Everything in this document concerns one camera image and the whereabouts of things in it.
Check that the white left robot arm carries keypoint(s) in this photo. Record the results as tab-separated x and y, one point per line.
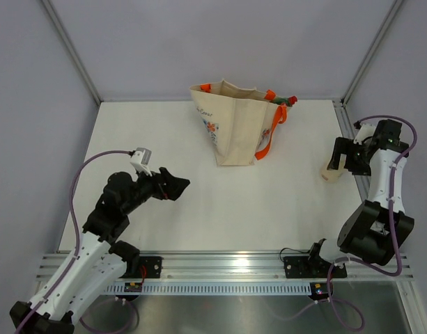
99	258

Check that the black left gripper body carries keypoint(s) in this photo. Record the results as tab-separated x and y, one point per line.
145	188

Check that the left aluminium frame post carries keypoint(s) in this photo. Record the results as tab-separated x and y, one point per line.
64	37

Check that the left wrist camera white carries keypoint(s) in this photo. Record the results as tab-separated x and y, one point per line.
140	159

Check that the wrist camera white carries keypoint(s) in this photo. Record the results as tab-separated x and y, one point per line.
366	130
140	159

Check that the right side aluminium rail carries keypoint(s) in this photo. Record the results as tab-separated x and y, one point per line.
348	131

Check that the cream pump lotion bottle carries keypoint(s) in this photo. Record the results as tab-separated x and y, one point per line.
331	175

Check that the green Fairy dish soap bottle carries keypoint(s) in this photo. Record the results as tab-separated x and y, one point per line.
288	101

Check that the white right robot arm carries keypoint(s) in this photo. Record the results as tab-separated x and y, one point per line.
373	234

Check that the right aluminium frame post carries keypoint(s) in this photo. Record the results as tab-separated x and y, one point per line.
375	45

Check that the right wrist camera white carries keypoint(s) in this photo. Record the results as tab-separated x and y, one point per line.
366	130

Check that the aluminium mounting rail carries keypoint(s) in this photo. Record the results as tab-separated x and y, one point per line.
226	266

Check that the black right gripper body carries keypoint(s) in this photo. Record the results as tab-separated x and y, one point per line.
356	161

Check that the aluminium frame post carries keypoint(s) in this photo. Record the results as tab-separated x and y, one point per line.
64	37
375	45

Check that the beige canvas tote bag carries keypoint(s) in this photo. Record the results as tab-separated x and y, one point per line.
240	122

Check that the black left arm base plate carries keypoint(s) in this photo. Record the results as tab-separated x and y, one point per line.
149	266

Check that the slotted white cable duct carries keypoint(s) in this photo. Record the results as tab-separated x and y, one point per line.
154	288

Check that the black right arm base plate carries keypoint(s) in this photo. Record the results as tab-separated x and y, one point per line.
304	267

